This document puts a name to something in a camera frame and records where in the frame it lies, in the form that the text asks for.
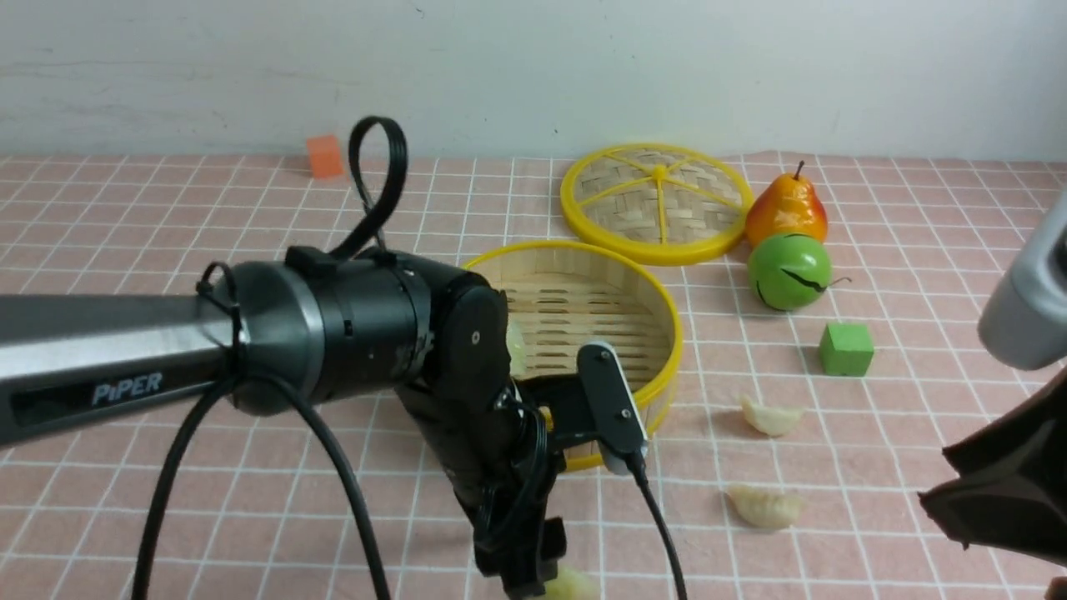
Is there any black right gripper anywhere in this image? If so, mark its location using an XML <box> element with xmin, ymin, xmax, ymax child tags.
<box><xmin>919</xmin><ymin>392</ymin><xmax>1066</xmax><ymax>567</ymax></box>

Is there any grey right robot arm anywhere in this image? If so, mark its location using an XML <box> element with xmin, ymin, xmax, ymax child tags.
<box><xmin>919</xmin><ymin>198</ymin><xmax>1066</xmax><ymax>566</ymax></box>

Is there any orange foam cube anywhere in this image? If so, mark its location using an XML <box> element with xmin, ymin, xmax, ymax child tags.
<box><xmin>305</xmin><ymin>135</ymin><xmax>346</xmax><ymax>179</ymax></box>

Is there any orange yellow pear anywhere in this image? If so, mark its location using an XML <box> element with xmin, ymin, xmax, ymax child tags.
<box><xmin>744</xmin><ymin>160</ymin><xmax>829</xmax><ymax>248</ymax></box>

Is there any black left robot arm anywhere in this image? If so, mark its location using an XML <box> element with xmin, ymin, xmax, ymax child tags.
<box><xmin>1</xmin><ymin>247</ymin><xmax>567</xmax><ymax>599</ymax></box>

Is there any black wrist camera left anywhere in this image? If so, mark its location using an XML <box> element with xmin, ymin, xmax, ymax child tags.
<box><xmin>527</xmin><ymin>341</ymin><xmax>649</xmax><ymax>476</ymax></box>

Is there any yellow bamboo steamer lid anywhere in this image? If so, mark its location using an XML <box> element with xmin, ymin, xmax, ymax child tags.
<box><xmin>559</xmin><ymin>143</ymin><xmax>754</xmax><ymax>266</ymax></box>

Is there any green foam cube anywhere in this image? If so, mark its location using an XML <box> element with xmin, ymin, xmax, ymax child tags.
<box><xmin>819</xmin><ymin>322</ymin><xmax>875</xmax><ymax>378</ymax></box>

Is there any white dumpling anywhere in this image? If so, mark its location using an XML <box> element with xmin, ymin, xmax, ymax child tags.
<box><xmin>724</xmin><ymin>485</ymin><xmax>805</xmax><ymax>528</ymax></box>
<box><xmin>536</xmin><ymin>566</ymin><xmax>601</xmax><ymax>600</ymax></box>
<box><xmin>506</xmin><ymin>320</ymin><xmax>528</xmax><ymax>378</ymax></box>
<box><xmin>739</xmin><ymin>395</ymin><xmax>805</xmax><ymax>438</ymax></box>

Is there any pink checkered tablecloth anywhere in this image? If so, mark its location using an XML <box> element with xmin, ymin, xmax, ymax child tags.
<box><xmin>1</xmin><ymin>152</ymin><xmax>1064</xmax><ymax>599</ymax></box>

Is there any bamboo steamer tray yellow rim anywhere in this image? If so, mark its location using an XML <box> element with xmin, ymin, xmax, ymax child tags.
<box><xmin>466</xmin><ymin>240</ymin><xmax>684</xmax><ymax>435</ymax></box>

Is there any green apple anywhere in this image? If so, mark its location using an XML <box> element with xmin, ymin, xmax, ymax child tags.
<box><xmin>747</xmin><ymin>234</ymin><xmax>851</xmax><ymax>312</ymax></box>

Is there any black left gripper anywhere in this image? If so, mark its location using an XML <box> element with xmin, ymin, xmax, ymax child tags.
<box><xmin>396</xmin><ymin>369</ymin><xmax>568</xmax><ymax>599</ymax></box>

